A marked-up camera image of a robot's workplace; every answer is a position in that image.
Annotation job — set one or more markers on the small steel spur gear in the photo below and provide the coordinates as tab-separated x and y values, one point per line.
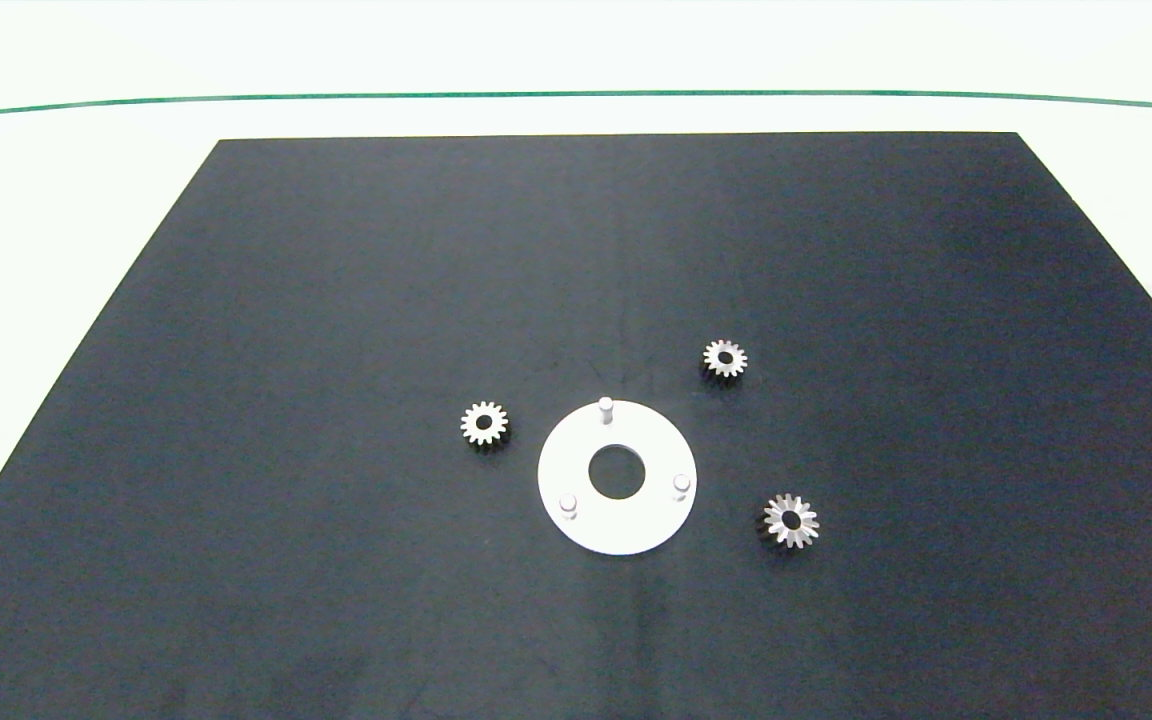
472	423
713	358

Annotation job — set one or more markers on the steel gear with pointed teeth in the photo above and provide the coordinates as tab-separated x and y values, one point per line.
776	521

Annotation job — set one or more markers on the round white plate with pins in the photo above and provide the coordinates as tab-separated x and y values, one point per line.
628	531

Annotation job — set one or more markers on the dark mat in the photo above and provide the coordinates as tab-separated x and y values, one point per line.
336	300

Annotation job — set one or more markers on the green tape line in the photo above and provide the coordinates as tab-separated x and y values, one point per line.
576	94

